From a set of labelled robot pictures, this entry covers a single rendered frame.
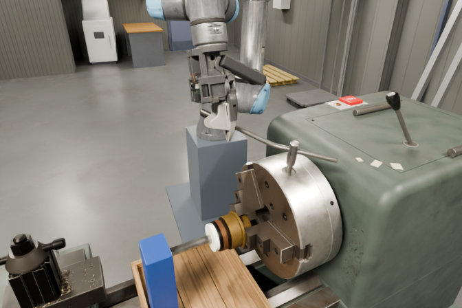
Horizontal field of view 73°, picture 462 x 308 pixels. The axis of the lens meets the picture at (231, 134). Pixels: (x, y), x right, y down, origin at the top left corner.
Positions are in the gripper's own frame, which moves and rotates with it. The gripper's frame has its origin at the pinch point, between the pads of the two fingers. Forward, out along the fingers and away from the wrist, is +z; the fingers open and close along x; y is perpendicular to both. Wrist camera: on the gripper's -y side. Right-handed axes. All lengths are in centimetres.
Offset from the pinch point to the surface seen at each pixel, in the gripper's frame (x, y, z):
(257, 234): 3.2, -2.3, 24.7
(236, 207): -3.3, -0.6, 19.8
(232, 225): -0.5, 2.3, 22.4
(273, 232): 4.5, -6.2, 24.9
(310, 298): 3, -16, 50
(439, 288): 8, -65, 65
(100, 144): -309, 23, 51
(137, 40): -607, -93, -92
